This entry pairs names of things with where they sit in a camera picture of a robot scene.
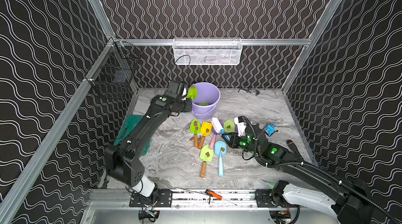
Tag light blue trowel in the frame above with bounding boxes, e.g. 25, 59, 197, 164
214, 141, 227, 177

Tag light green square trowel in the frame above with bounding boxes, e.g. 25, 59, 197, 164
200, 145, 214, 178

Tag light green trowel wooden handle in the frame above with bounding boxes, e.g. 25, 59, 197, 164
223, 120, 236, 133

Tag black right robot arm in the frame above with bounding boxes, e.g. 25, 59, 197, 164
220, 125, 399, 224

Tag green pointed trowel wooden handle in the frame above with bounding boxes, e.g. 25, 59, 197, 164
190, 119, 201, 148

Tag green trowel yellow handle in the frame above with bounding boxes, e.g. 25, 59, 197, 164
186, 85, 198, 100

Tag black orange screwdriver handle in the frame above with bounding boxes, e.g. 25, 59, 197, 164
286, 140, 303, 160

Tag purple trowel pink handle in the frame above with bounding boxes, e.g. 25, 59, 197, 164
209, 118, 223, 150

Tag purple plastic bucket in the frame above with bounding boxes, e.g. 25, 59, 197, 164
192, 82, 221, 121

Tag yellow square trowel wooden handle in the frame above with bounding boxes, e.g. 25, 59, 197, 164
198, 121, 213, 149

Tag blue tape measure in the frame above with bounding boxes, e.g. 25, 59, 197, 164
263, 123, 278, 137

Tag black wire basket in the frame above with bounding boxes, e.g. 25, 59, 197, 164
86, 37, 144, 100

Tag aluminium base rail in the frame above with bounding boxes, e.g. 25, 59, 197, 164
88, 188, 296, 211

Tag green plastic tool case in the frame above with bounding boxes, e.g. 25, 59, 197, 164
112, 115, 155, 156

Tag white brush blue handle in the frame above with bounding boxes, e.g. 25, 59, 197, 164
211, 118, 230, 141

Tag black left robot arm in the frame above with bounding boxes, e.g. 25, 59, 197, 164
105, 81, 192, 201

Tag white wire basket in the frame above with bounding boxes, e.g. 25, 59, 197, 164
172, 38, 243, 66

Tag black clamp on table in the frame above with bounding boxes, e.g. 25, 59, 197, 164
238, 88, 260, 96

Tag orange handled screwdriver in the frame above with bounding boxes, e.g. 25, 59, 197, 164
205, 189, 223, 204

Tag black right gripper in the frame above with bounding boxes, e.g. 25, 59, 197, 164
220, 132, 260, 158

